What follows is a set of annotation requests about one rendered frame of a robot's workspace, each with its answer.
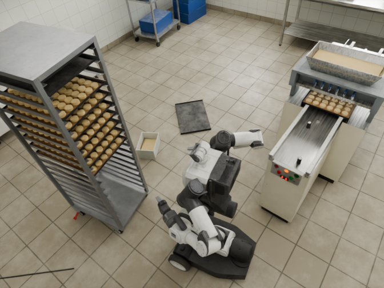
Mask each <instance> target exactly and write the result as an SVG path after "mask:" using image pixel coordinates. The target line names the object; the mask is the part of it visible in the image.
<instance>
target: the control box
mask: <svg viewBox="0 0 384 288"><path fill-rule="evenodd" d="M275 165H278V168H276V167H275ZM285 170H288V173H286V172H285ZM277 171H280V172H281V173H280V174H278V173H277ZM270 172H271V173H273V174H275V175H277V176H279V177H281V176H283V179H287V181H289V182H291V183H293V184H295V185H297V186H299V185H300V183H301V180H302V178H303V175H304V173H303V172H300V171H298V170H296V169H294V168H292V167H290V166H288V165H286V164H284V163H282V162H280V161H278V160H276V159H274V160H273V162H272V166H271V170H270ZM295 174H296V175H298V178H297V177H295V176H294V175H295ZM289 177H293V180H290V179H289Z"/></svg>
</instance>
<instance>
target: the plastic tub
mask: <svg viewBox="0 0 384 288"><path fill-rule="evenodd" d="M159 144H160V138H159V133H151V132H141V136H140V138H139V141H138V144H137V148H136V151H137V154H138V157H139V158H142V159H156V156H157V152H158V149H159Z"/></svg>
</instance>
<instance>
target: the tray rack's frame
mask: <svg viewBox="0 0 384 288"><path fill-rule="evenodd" d="M90 35H91V34H86V33H80V32H77V31H71V30H65V29H59V28H56V27H50V26H44V25H38V24H34V23H29V22H23V21H20V22H18V23H16V24H14V25H12V26H10V27H9V28H7V29H5V30H3V31H2V32H0V75H2V76H5V77H9V78H12V79H16V80H19V81H22V82H26V83H29V84H31V83H30V81H29V79H30V78H31V77H37V78H38V80H39V81H40V82H41V81H42V80H44V79H45V78H46V77H48V76H49V75H50V74H52V73H53V72H55V71H56V70H57V69H59V68H60V67H61V66H63V65H64V64H65V63H66V62H68V61H69V60H71V59H72V58H73V57H75V56H76V55H77V54H79V53H80V52H81V51H83V50H84V49H85V48H87V47H88V46H90V45H91V44H92V43H93V42H94V41H93V39H92V37H89V36H90ZM0 117H1V118H2V120H3V121H4V122H5V124H7V126H8V127H9V129H10V130H11V131H12V132H13V134H14V135H15V136H16V137H17V138H18V140H19V141H20V143H21V144H22V145H23V146H24V148H25V149H26V150H27V151H28V152H29V154H30V155H31V156H32V158H33V159H34V160H35V161H36V163H37V164H38V165H39V166H40V168H41V169H42V170H43V172H44V173H45V174H46V175H47V176H48V178H49V179H50V180H51V181H52V183H53V184H54V186H55V187H56V188H57V189H58V190H59V192H60V193H61V194H62V195H63V197H64V198H65V200H67V202H68V203H69V204H70V206H71V207H73V208H74V210H75V211H77V212H79V214H81V213H80V211H81V212H83V213H85V214H87V215H89V216H92V217H94V218H96V219H98V220H100V221H102V222H104V223H106V224H108V225H110V226H112V229H114V230H115V231H116V232H118V233H119V231H118V230H119V228H118V226H117V224H116V223H115V221H114V220H113V219H111V218H109V217H106V216H104V215H102V214H100V213H98V212H96V211H94V210H92V209H90V208H87V207H85V206H83V205H81V204H78V203H76V202H73V201H72V200H71V199H70V198H69V196H68V195H67V194H66V192H65V191H64V190H63V188H62V187H61V186H60V184H59V183H58V182H57V181H56V179H55V178H54V177H53V175H52V174H51V172H49V170H48V169H47V167H46V166H45V165H44V164H43V162H42V161H41V160H40V158H39V157H38V156H37V155H36V153H35V152H34V150H33V149H32V148H31V147H30V145H29V144H28V143H27V141H26V140H25V139H24V137H23V136H22V135H21V133H20V132H19V131H18V130H17V128H16V127H15V126H14V124H13V123H12V121H11V120H10V119H9V118H8V116H7V115H6V114H5V112H4V111H3V110H2V109H1V107H0ZM96 180H97V181H100V182H101V184H100V187H102V188H104V189H105V190H104V193H105V194H107V195H109V196H108V197H107V199H109V200H111V203H110V204H111V205H113V206H115V207H114V208H113V209H114V210H116V211H118V212H117V213H116V214H117V215H119V216H120V218H119V219H120V220H123V222H122V223H121V224H122V226H123V228H125V226H126V225H127V223H128V222H129V220H130V219H131V217H132V216H133V214H134V213H135V211H136V210H137V208H138V207H139V205H140V204H141V202H142V201H143V199H144V198H145V196H146V195H147V192H146V191H145V190H143V189H140V188H138V187H136V186H133V185H131V184H128V183H126V182H123V181H120V180H118V179H116V178H113V177H111V176H108V175H106V174H103V173H100V172H98V174H97V177H96ZM81 215H82V214H81Z"/></svg>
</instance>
